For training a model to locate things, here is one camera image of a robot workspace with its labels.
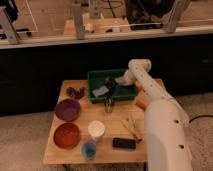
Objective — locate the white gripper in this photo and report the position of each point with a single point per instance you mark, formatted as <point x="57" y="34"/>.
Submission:
<point x="129" y="78"/>

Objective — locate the grey towel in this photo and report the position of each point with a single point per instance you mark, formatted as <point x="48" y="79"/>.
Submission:
<point x="120" y="80"/>

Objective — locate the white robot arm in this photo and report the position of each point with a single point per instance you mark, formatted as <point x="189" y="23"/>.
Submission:
<point x="164" y="122"/>

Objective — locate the yellow-orange fruit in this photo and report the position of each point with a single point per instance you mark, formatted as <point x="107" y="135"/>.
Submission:
<point x="138" y="87"/>

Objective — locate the green plastic bin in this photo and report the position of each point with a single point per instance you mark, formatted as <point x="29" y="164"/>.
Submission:
<point x="102" y="85"/>

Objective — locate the orange carrot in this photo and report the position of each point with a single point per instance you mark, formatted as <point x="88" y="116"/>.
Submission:
<point x="141" y="105"/>

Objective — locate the grey sponge block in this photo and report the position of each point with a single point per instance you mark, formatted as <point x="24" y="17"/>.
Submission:
<point x="100" y="91"/>

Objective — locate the dark grape bunch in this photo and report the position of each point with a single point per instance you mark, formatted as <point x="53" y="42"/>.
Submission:
<point x="75" y="93"/>

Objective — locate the white cup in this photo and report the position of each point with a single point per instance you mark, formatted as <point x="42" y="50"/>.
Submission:
<point x="96" y="129"/>

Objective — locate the black machine base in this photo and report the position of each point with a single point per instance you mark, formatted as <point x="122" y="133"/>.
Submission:
<point x="147" y="14"/>

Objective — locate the black rectangular case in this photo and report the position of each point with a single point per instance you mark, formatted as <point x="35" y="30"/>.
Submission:
<point x="124" y="143"/>

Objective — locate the purple bowl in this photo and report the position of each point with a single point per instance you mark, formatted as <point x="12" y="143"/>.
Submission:
<point x="68" y="109"/>

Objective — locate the wooden folding table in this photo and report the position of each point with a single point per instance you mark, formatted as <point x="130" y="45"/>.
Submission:
<point x="105" y="152"/>

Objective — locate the blue cup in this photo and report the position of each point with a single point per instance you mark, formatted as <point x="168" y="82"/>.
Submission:
<point x="88" y="150"/>

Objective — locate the orange-red bowl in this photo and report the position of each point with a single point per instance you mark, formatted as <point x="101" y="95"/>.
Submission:
<point x="67" y="135"/>

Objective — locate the metal frame leg middle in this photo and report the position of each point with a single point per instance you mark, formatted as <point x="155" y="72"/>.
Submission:
<point x="78" y="21"/>

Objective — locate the metal frame leg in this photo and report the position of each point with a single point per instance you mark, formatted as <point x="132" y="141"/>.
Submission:
<point x="78" y="21"/>
<point x="178" y="8"/>
<point x="8" y="28"/>

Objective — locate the metal frame leg right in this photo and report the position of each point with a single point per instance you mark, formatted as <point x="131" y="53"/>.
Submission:
<point x="178" y="8"/>

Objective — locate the metal frame leg left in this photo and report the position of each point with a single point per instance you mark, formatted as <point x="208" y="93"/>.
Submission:
<point x="8" y="28"/>

